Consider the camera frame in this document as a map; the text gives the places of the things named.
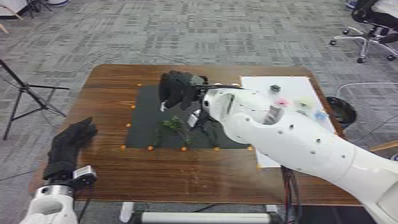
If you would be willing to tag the office chair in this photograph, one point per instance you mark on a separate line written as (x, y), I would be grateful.
(374, 31)

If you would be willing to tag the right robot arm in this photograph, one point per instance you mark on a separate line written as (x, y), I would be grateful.
(295, 140)

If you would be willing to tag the black tripod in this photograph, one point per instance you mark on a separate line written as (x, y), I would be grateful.
(27, 100)

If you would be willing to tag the white flower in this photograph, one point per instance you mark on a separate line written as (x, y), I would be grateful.
(304, 101)

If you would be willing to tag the pink flower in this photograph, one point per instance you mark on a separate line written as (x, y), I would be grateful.
(283, 102)

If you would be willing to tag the pale grey bar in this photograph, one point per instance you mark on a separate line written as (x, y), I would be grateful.
(205, 218)

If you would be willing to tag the dark mat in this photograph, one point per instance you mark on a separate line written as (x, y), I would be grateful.
(148, 116)

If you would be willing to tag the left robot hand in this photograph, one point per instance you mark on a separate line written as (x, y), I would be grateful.
(68, 146)

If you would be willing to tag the blue flower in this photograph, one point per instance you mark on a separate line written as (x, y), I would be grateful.
(320, 115)

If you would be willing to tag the white sheet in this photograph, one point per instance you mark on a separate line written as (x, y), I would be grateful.
(295, 87)

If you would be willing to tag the black bin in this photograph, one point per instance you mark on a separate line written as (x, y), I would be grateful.
(343, 111)

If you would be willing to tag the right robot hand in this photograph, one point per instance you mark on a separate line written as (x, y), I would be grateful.
(178, 88)

